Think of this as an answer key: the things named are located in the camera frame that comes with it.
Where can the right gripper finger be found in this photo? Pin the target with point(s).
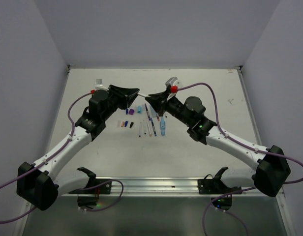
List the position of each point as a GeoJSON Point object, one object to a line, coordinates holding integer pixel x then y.
{"type": "Point", "coordinates": [158, 96]}
{"type": "Point", "coordinates": [156, 104]}

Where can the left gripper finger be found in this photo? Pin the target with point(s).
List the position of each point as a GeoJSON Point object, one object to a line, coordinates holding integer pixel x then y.
{"type": "Point", "coordinates": [124, 92]}
{"type": "Point", "coordinates": [131, 99]}

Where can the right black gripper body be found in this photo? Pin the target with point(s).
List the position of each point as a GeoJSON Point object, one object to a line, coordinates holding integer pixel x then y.
{"type": "Point", "coordinates": [166, 105]}

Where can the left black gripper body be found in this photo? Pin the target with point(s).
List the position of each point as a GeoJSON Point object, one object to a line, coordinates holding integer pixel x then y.
{"type": "Point", "coordinates": [116, 100]}

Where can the light blue highlighter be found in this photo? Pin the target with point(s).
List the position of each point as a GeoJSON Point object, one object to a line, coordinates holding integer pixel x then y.
{"type": "Point", "coordinates": [153, 112]}

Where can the purple ink gel pen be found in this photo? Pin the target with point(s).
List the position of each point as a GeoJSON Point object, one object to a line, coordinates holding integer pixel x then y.
{"type": "Point", "coordinates": [147, 111]}

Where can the purple marker cap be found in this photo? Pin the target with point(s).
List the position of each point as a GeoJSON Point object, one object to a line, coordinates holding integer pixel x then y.
{"type": "Point", "coordinates": [131, 112]}

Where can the light blue highlighter cap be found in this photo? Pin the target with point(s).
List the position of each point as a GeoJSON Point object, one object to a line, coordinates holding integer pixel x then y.
{"type": "Point", "coordinates": [139, 109]}

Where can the light blue correction tape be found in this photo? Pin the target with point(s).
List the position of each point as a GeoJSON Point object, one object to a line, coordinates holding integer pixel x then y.
{"type": "Point", "coordinates": [162, 126]}

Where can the blue ink gel pen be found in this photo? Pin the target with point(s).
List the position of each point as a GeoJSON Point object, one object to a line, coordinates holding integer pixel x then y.
{"type": "Point", "coordinates": [153, 127]}

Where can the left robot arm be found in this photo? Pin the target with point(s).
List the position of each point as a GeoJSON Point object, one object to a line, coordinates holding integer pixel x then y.
{"type": "Point", "coordinates": [36, 182]}

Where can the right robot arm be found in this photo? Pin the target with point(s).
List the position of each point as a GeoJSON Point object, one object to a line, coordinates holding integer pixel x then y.
{"type": "Point", "coordinates": [267, 169]}

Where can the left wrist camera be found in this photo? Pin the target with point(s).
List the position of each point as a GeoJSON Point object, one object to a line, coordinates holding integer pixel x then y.
{"type": "Point", "coordinates": [99, 85]}

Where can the aluminium front rail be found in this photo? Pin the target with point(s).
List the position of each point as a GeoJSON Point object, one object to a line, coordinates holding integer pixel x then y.
{"type": "Point", "coordinates": [72, 183]}

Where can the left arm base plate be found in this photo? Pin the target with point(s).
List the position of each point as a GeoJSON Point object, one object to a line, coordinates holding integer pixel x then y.
{"type": "Point", "coordinates": [96, 186]}

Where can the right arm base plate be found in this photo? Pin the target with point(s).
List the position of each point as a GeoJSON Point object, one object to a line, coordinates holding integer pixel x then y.
{"type": "Point", "coordinates": [208, 185]}

